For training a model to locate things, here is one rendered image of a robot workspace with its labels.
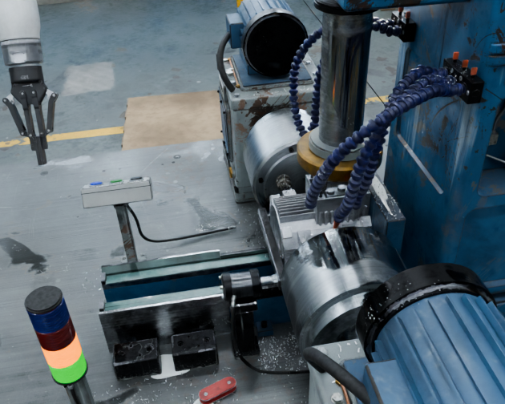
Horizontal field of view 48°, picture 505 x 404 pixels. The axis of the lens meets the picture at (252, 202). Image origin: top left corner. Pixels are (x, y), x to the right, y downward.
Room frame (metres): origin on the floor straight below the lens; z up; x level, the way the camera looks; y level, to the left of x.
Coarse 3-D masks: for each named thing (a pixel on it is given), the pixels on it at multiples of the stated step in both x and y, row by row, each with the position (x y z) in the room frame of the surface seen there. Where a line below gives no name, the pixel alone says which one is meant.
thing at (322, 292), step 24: (312, 240) 0.84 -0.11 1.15; (336, 240) 0.82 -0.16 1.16; (360, 240) 0.81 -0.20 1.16; (384, 240) 0.84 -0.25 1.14; (288, 264) 0.83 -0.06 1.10; (312, 264) 0.78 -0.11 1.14; (336, 264) 0.76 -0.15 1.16; (360, 264) 0.75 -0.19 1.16; (384, 264) 0.76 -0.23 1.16; (288, 288) 0.79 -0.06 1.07; (312, 288) 0.73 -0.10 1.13; (336, 288) 0.71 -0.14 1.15; (360, 288) 0.69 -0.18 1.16; (312, 312) 0.69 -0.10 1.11; (336, 312) 0.67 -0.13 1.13; (312, 336) 0.66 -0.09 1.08; (336, 336) 0.66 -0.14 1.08
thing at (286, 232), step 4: (272, 196) 1.07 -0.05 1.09; (276, 196) 1.07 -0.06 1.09; (272, 200) 1.06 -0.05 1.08; (364, 216) 0.97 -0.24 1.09; (368, 216) 0.98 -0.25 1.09; (360, 220) 0.98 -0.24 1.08; (364, 220) 0.97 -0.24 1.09; (368, 220) 0.97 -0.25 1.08; (360, 224) 0.97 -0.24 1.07; (364, 224) 0.96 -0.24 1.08; (368, 224) 0.96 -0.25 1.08; (284, 228) 0.95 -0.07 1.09; (288, 228) 0.95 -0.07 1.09; (284, 232) 0.94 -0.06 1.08; (288, 232) 0.94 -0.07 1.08; (284, 236) 0.94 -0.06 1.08; (288, 236) 0.94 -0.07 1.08; (292, 236) 0.94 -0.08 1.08
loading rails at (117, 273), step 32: (192, 256) 1.05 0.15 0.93; (224, 256) 1.05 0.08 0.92; (256, 256) 1.06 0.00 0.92; (128, 288) 0.99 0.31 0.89; (160, 288) 1.00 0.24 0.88; (192, 288) 1.01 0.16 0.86; (128, 320) 0.88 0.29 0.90; (160, 320) 0.89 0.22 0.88; (192, 320) 0.90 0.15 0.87; (224, 320) 0.91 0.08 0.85; (256, 320) 0.93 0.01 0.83; (288, 320) 0.94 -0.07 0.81
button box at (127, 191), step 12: (132, 180) 1.19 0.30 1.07; (144, 180) 1.18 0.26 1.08; (84, 192) 1.15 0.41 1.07; (96, 192) 1.15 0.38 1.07; (108, 192) 1.15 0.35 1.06; (120, 192) 1.16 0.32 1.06; (132, 192) 1.16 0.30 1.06; (144, 192) 1.16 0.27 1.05; (84, 204) 1.14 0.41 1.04; (96, 204) 1.14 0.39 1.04; (108, 204) 1.14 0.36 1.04
